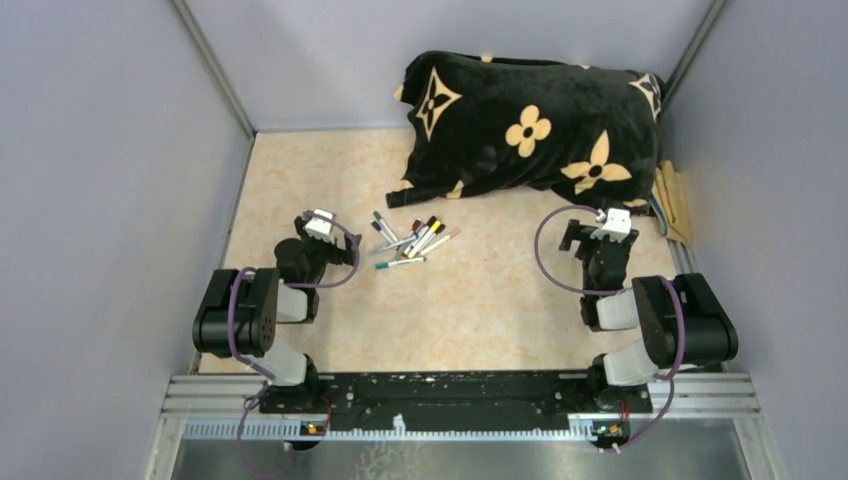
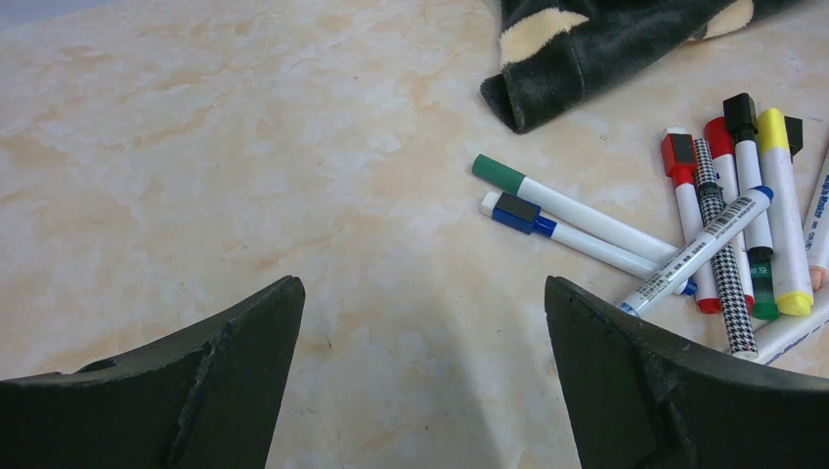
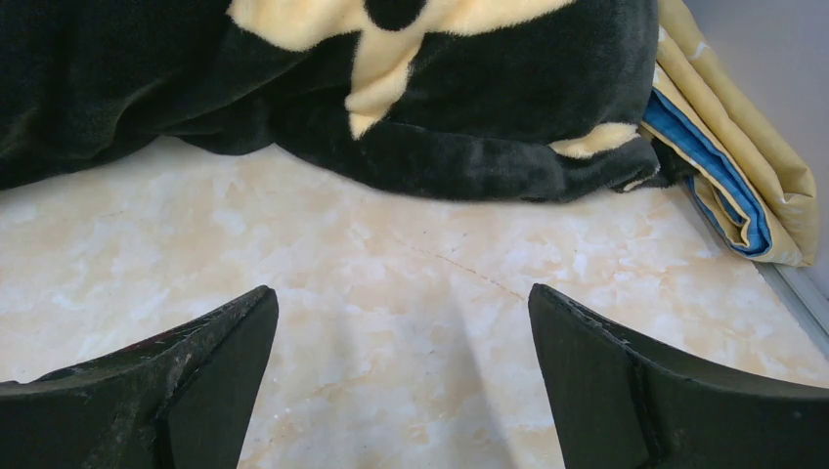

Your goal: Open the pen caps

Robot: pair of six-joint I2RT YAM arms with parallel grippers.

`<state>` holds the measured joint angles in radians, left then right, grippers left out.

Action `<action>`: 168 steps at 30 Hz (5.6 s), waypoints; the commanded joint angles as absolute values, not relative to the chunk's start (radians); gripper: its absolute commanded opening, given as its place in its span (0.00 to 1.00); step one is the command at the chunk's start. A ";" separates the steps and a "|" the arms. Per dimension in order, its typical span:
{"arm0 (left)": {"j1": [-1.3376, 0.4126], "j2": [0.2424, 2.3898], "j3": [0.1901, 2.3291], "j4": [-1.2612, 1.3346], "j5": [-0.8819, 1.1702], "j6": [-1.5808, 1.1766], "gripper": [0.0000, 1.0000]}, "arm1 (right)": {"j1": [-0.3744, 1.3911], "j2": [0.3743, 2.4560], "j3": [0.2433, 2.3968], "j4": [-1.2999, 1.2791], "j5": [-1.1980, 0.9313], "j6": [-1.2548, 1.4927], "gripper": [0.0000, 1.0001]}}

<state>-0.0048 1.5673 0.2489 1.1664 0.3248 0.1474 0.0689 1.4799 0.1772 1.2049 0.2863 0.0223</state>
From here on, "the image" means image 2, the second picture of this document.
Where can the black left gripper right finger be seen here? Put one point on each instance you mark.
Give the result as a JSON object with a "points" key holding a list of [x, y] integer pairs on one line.
{"points": [[640, 396]]}

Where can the black floral plush blanket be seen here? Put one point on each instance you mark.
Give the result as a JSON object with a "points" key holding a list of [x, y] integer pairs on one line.
{"points": [[556, 54]]}

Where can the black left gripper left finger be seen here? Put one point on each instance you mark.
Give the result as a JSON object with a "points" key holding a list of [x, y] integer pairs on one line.
{"points": [[206, 396]]}

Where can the yellow capped white marker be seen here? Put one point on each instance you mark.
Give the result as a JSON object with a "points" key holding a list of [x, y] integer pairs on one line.
{"points": [[792, 287]]}

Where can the barcode white blue pen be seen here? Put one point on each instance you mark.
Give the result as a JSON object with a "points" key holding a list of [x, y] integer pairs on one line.
{"points": [[701, 249]]}

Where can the red capped white marker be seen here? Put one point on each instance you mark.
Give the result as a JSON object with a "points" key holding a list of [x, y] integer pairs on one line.
{"points": [[680, 163]]}

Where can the green capped white marker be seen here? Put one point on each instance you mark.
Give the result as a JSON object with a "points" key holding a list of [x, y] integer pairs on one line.
{"points": [[572, 211]]}

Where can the white marker blue text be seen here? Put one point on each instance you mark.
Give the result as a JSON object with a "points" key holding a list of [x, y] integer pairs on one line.
{"points": [[777, 337]]}

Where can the black capped green marker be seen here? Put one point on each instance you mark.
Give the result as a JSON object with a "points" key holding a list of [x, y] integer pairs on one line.
{"points": [[741, 124]]}

